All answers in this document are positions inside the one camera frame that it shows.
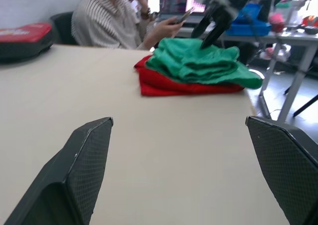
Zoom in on black stand legs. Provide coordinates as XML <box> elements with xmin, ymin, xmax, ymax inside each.
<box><xmin>284</xmin><ymin>65</ymin><xmax>318</xmax><ymax>118</ymax></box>

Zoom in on grey metal side table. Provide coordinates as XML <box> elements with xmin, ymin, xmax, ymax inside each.
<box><xmin>173</xmin><ymin>26</ymin><xmax>318</xmax><ymax>123</ymax></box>

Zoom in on clear container with green lid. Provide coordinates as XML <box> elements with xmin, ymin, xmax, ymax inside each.
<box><xmin>274</xmin><ymin>0</ymin><xmax>300</xmax><ymax>28</ymax></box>

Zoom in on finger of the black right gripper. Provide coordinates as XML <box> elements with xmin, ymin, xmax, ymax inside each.
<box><xmin>200</xmin><ymin>23</ymin><xmax>228</xmax><ymax>49</ymax></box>
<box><xmin>191</xmin><ymin>16</ymin><xmax>214</xmax><ymax>39</ymax></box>

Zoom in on dark smartphone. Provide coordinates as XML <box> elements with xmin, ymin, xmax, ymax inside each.
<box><xmin>169</xmin><ymin>7</ymin><xmax>196</xmax><ymax>26</ymax></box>

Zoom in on red t-shirt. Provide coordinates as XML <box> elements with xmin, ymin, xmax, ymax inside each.
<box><xmin>134</xmin><ymin>55</ymin><xmax>245</xmax><ymax>97</ymax></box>

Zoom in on open laptop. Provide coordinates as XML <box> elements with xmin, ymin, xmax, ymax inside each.
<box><xmin>156</xmin><ymin>0</ymin><xmax>208</xmax><ymax>28</ymax></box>

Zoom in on black office chair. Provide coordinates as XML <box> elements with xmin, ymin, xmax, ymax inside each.
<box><xmin>49</xmin><ymin>11</ymin><xmax>80</xmax><ymax>46</ymax></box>

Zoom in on pink fluffy item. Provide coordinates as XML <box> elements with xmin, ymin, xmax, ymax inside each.
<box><xmin>268</xmin><ymin>11</ymin><xmax>286</xmax><ymax>32</ymax></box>

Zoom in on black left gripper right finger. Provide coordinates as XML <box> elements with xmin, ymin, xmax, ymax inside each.
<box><xmin>245</xmin><ymin>115</ymin><xmax>318</xmax><ymax>225</ymax></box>

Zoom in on green shorts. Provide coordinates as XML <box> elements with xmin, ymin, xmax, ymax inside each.
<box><xmin>145</xmin><ymin>37</ymin><xmax>264</xmax><ymax>89</ymax></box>

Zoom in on blue plastic bin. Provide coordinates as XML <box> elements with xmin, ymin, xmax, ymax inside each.
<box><xmin>224</xmin><ymin>1</ymin><xmax>272</xmax><ymax>37</ymax></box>

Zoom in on person in striped shirt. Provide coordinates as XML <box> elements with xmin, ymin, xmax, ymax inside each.
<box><xmin>71</xmin><ymin>0</ymin><xmax>159</xmax><ymax>51</ymax></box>

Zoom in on red and white item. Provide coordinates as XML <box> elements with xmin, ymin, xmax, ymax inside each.
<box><xmin>301</xmin><ymin>14</ymin><xmax>318</xmax><ymax>30</ymax></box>

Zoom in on red and black case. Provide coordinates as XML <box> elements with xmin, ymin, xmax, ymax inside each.
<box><xmin>0</xmin><ymin>22</ymin><xmax>54</xmax><ymax>64</ymax></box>

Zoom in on person's hand holding phone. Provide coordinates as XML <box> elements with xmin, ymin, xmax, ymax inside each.
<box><xmin>158</xmin><ymin>16</ymin><xmax>186</xmax><ymax>38</ymax></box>

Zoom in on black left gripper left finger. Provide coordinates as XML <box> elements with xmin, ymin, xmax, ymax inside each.
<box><xmin>3</xmin><ymin>116</ymin><xmax>114</xmax><ymax>225</ymax></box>

